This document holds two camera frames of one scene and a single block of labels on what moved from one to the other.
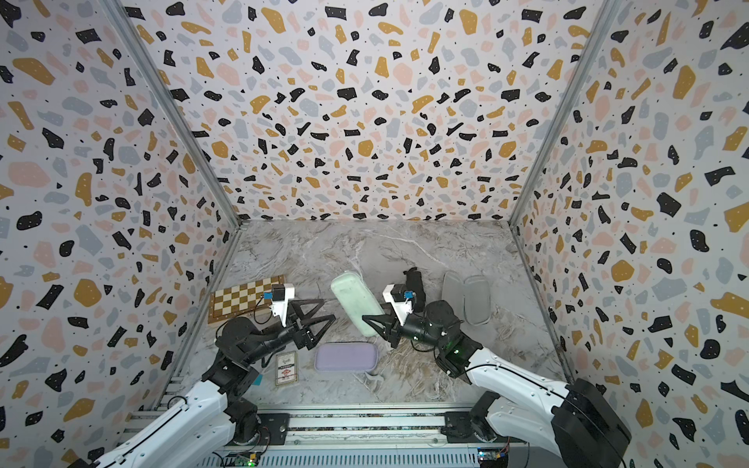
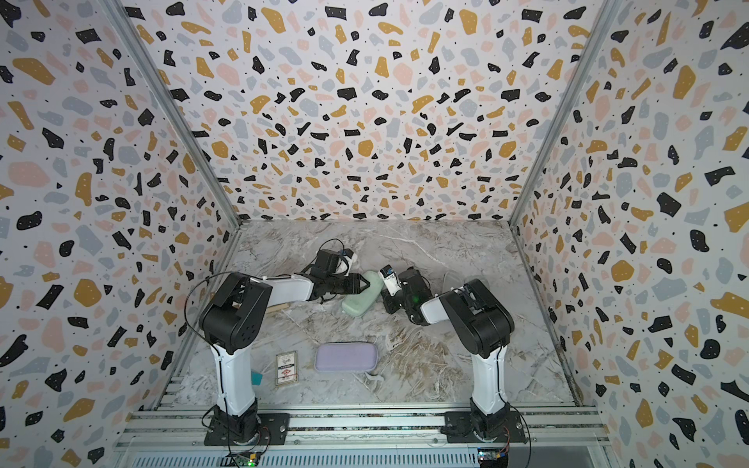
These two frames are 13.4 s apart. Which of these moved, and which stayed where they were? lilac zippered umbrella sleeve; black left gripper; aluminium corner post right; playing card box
Moved: black left gripper
Stayed: playing card box; lilac zippered umbrella sleeve; aluminium corner post right
